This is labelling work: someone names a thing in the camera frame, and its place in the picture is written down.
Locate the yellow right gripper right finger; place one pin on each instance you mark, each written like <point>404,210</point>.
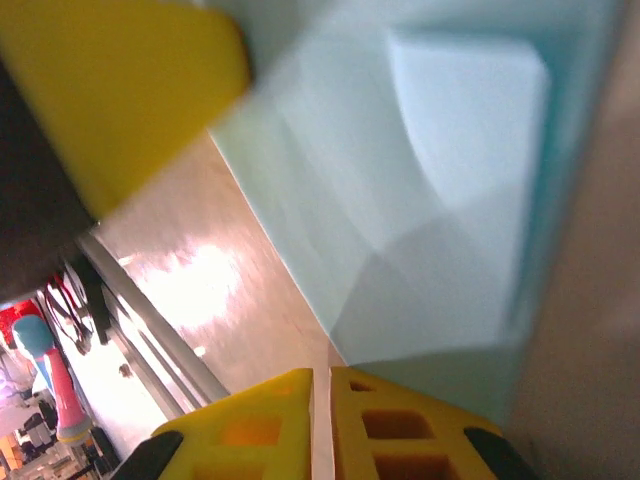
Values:
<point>350,445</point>

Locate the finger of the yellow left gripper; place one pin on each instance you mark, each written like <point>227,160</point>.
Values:
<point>125,90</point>

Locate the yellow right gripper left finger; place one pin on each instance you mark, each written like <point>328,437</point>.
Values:
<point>295,440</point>

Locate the light blue paper sheet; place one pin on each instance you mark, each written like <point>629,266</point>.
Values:
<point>400,225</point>

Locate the pink and blue bottle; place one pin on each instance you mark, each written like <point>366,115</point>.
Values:
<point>65,390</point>

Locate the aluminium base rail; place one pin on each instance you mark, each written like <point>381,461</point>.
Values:
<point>150,325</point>

